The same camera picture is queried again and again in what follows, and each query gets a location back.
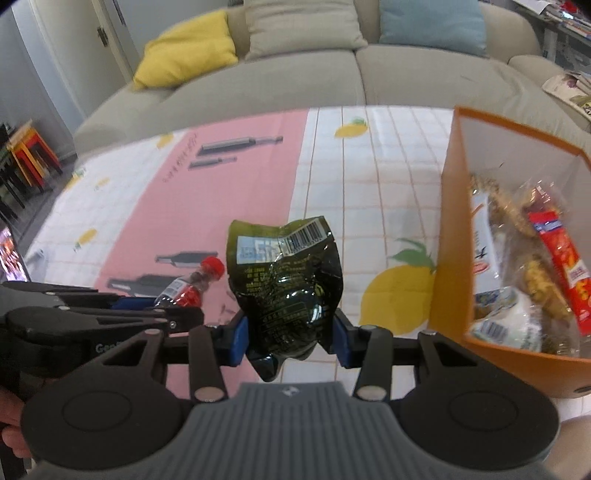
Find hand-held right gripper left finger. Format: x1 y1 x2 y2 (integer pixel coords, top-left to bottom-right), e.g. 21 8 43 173
78 318 250 402

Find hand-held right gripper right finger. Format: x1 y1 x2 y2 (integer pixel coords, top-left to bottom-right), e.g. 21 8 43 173
332 308 504 402

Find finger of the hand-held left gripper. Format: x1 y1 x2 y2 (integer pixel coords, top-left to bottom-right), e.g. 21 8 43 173
0 281 158 312
4 305 205 343

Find small red-capped soda bottle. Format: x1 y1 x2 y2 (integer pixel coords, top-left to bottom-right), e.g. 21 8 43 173
154 256 227 309

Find dark green snack packet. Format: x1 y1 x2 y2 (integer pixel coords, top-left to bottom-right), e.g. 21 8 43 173
226 215 345 383

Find orange cardboard box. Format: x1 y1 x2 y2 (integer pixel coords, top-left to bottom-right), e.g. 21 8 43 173
429 105 591 398

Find clear white candy packet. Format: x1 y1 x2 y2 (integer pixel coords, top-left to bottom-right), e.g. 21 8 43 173
471 286 544 354

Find yellow chips packet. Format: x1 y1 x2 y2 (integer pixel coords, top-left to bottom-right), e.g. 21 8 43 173
522 256 580 356

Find person's left hand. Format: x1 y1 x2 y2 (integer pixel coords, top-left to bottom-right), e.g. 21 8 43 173
0 387 34 459

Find television screen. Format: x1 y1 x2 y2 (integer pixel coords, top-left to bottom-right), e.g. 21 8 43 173
0 225 31 283

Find pink and white printed tablecloth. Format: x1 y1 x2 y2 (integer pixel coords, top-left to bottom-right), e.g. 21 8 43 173
23 105 591 418

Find white snack packet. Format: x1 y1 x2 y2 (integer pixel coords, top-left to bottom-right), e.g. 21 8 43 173
470 191 502 296

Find stacked orange and yellow stools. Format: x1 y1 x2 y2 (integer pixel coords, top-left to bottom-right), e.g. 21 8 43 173
4 119 64 188

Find round puffed snack packet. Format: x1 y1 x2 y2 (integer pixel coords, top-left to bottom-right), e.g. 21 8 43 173
470 174 532 236

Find red snack packet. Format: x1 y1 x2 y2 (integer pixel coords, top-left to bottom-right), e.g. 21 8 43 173
527 210 591 324

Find yellow pillow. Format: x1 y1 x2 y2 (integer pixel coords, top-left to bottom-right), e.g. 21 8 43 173
133 10 239 90

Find white door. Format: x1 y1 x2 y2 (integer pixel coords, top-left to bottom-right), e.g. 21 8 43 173
95 0 141 86

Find beige sofa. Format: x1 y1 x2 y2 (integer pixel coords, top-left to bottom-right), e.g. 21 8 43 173
74 0 591 154

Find beige pillow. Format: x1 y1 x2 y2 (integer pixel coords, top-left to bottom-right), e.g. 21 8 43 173
242 0 368 64

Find light blue pillow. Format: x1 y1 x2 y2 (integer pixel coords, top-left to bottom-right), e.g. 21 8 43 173
379 0 489 57

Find magazines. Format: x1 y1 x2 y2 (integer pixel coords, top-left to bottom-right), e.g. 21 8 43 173
542 71 591 122

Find cluttered shelf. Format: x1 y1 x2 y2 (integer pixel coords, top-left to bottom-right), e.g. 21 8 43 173
512 0 591 62

